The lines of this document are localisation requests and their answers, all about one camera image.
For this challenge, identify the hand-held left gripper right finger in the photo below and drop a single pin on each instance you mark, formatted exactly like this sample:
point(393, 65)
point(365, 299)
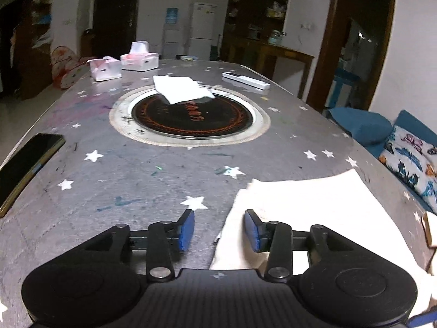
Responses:
point(252, 232)

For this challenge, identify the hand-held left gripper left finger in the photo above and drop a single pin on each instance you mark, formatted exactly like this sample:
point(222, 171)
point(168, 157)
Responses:
point(187, 230)

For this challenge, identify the cream white garment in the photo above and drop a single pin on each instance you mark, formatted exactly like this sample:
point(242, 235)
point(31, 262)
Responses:
point(324, 205)

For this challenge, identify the round built-in induction cooker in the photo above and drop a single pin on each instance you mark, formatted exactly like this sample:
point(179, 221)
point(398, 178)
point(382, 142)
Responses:
point(191, 119)

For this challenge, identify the white paper tissue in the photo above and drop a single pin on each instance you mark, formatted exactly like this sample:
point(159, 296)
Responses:
point(177, 88)

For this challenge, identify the white remote control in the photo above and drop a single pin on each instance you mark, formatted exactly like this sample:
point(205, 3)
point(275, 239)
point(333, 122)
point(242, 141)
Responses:
point(245, 81)

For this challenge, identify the blue sofa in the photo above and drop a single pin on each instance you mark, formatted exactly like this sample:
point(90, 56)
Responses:
point(362, 126)

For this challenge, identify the small flat packet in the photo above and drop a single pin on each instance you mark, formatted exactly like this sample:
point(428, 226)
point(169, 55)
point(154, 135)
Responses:
point(188, 58)

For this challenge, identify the butterfly print pillow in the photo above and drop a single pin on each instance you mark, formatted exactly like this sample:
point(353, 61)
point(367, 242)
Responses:
point(409, 157)

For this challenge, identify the black smartphone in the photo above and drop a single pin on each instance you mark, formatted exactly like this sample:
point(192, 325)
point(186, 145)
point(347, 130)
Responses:
point(24, 167)

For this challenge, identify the white pink tissue box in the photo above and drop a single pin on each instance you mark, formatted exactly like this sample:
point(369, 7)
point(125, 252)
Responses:
point(141, 61)

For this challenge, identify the tan flat object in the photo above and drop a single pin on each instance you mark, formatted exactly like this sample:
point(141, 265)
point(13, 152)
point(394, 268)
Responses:
point(431, 229)

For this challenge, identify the torn soft tissue pack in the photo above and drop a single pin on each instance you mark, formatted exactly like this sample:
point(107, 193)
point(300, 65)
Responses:
point(105, 70)

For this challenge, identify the wooden side table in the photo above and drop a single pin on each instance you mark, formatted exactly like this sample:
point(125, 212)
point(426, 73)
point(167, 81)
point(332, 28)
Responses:
point(290, 54)

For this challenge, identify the white water dispenser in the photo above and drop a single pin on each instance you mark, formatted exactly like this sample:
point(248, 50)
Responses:
point(171, 41)

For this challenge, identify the glass jar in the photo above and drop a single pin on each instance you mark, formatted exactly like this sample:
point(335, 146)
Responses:
point(276, 37)

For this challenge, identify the white refrigerator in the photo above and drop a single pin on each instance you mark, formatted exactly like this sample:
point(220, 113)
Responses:
point(203, 30)

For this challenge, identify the pink play tent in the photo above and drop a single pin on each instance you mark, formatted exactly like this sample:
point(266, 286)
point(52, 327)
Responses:
point(65, 68)

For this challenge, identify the blue water bottle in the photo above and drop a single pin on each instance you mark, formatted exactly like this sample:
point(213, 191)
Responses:
point(172, 15)

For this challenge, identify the dark wooden door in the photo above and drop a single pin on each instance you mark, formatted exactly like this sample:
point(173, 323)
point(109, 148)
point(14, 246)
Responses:
point(116, 17)

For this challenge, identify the dark wooden shelf cabinet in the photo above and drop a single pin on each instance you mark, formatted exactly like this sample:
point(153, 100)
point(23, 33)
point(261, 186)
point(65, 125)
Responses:
point(254, 6)

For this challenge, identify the dark wooden bookshelf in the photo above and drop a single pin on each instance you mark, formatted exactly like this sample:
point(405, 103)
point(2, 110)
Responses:
point(30, 58)

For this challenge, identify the wooden door frame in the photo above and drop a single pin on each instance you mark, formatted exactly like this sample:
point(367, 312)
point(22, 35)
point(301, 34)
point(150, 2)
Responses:
point(321, 58)

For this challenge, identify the white wall socket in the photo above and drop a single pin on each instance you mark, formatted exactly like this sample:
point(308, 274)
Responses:
point(308, 26)

